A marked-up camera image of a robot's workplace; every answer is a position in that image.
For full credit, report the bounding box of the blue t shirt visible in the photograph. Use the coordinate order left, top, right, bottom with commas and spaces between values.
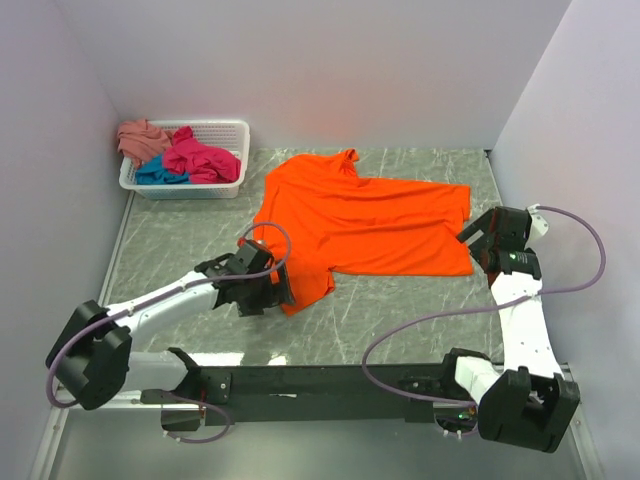
135, 155, 191, 186

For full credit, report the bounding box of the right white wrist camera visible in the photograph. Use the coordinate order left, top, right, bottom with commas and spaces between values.
527, 204, 549, 245

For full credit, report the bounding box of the salmon pink t shirt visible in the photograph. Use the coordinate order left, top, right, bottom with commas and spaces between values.
116, 119, 172, 168

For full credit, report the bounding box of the white plastic laundry basket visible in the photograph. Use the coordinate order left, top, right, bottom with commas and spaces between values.
119, 119, 250, 200

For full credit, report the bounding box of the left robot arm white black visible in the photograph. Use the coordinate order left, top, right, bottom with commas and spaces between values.
45, 239, 294, 410

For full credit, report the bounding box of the orange t shirt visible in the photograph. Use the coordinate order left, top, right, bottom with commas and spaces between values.
254, 149, 473, 316

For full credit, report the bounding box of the aluminium frame rail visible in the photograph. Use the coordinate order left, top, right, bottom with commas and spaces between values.
29, 194, 151, 480

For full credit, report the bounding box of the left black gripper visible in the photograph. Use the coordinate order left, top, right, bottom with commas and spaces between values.
238, 258, 295, 316

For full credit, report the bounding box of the black base beam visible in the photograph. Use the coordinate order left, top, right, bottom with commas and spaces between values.
141, 363, 471, 432

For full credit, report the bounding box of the magenta t shirt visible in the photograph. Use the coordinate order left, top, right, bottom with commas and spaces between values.
162, 126, 241, 184

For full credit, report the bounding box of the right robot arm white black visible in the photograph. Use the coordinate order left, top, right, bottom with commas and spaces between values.
438, 207, 580, 453

